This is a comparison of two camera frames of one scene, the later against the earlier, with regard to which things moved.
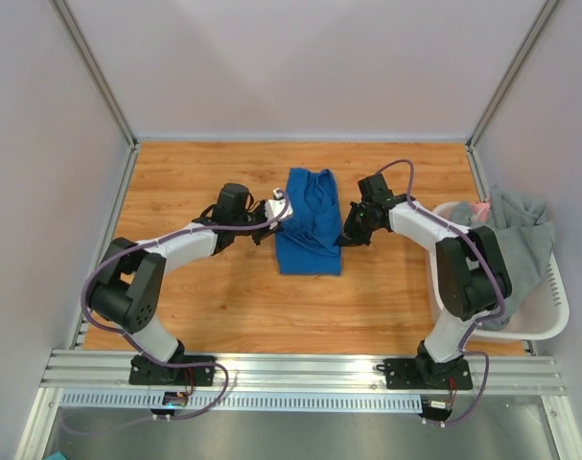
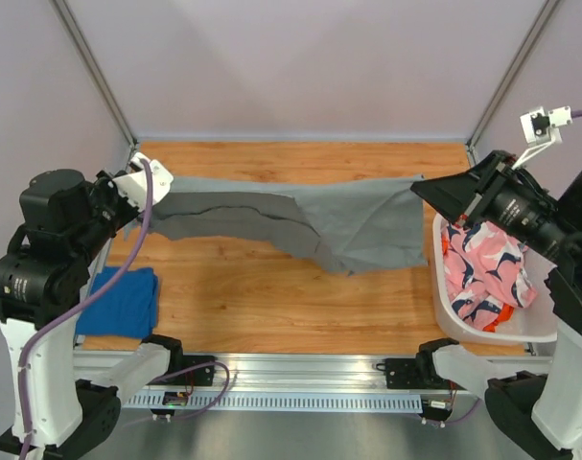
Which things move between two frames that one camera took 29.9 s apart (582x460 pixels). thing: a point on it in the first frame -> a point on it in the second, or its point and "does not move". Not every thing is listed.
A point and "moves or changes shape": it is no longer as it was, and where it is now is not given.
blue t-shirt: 306,244 moves or changes shape
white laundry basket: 541,312 does not move
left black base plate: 145,371 does not move
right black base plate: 424,375 does not move
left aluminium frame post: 62,11 does not move
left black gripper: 266,232 -> 104,181
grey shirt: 525,240 -> 351,221
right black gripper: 356,229 -> 482,190
